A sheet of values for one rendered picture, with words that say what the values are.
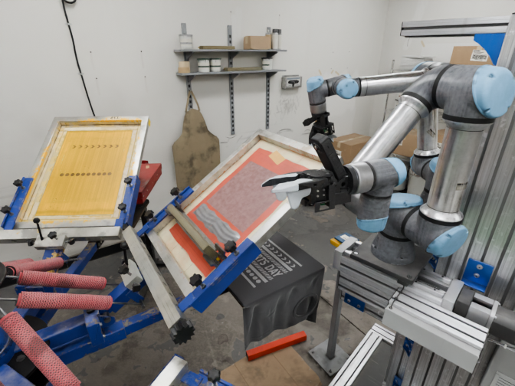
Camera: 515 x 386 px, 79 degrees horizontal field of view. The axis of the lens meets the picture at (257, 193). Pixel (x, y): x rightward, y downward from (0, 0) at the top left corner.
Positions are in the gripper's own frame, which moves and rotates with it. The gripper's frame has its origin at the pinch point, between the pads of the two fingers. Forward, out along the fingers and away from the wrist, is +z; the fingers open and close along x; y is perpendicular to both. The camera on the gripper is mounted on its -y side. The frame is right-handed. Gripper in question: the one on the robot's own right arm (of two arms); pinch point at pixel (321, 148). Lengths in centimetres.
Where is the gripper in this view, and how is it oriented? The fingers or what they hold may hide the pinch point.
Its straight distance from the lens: 160.7
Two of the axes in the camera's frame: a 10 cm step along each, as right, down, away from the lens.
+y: 5.5, 3.5, -7.6
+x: 8.0, -4.8, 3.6
